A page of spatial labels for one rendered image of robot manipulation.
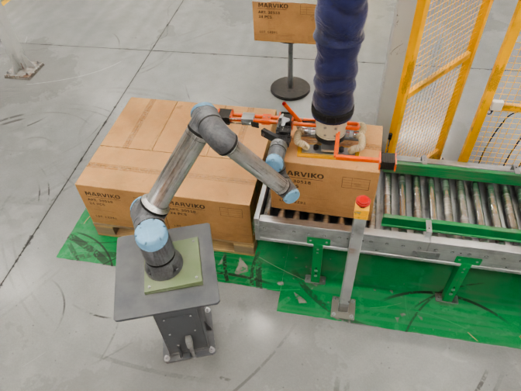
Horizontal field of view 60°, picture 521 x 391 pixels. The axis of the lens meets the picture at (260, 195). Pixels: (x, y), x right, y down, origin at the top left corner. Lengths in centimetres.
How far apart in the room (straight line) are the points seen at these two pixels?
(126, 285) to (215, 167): 111
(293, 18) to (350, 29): 203
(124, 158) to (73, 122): 153
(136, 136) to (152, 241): 149
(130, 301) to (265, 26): 273
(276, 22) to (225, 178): 168
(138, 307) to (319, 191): 117
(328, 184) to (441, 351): 122
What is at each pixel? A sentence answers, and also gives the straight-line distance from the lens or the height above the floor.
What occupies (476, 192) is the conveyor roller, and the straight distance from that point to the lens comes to 312.
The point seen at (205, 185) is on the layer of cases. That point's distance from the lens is 299.
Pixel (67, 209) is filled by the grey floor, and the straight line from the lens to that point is 392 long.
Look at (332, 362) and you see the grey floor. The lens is 290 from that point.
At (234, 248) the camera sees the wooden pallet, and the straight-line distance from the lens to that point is 323.
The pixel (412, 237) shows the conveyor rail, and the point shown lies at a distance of 270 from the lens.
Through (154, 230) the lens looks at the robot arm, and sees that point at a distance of 215.
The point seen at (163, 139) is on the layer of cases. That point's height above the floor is 54.
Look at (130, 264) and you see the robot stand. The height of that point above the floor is 75.
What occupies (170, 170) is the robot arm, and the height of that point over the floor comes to 122.
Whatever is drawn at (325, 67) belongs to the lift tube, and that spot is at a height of 148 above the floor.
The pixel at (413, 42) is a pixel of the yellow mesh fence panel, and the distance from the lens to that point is 275.
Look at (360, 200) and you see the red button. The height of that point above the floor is 104.
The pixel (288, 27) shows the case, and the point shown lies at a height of 76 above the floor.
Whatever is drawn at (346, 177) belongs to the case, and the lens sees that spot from 253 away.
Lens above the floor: 266
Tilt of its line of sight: 47 degrees down
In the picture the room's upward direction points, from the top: 3 degrees counter-clockwise
